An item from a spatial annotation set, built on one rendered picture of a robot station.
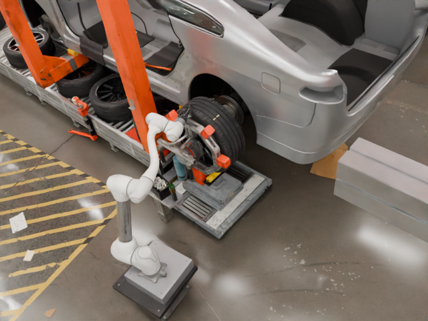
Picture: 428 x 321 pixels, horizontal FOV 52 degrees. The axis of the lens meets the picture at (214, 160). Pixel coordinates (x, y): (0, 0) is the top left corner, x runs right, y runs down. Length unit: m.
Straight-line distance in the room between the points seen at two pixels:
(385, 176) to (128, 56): 2.91
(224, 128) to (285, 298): 1.49
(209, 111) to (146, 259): 1.26
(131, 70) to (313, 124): 1.48
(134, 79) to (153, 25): 1.90
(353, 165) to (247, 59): 2.55
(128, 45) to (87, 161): 2.03
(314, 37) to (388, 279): 2.39
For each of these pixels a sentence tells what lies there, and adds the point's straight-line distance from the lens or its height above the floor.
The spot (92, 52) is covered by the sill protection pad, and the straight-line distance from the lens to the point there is 5.22.
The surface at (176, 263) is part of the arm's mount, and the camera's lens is 3.59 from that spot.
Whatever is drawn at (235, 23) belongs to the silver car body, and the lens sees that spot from 3.40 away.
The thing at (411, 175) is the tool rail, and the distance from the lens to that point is 0.86.
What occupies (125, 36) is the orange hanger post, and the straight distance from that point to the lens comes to 3.48.
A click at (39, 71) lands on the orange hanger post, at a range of 5.50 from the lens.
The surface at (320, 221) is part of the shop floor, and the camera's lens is 4.25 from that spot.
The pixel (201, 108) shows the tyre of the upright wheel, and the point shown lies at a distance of 3.59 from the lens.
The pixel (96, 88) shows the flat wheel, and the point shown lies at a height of 0.50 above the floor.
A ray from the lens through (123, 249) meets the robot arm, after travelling 3.46.
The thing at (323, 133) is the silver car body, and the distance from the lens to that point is 3.39.
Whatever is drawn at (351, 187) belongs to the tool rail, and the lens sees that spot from 0.89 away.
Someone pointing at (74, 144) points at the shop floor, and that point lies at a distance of 5.49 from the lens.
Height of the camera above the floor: 3.44
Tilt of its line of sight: 46 degrees down
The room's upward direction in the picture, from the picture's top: 9 degrees counter-clockwise
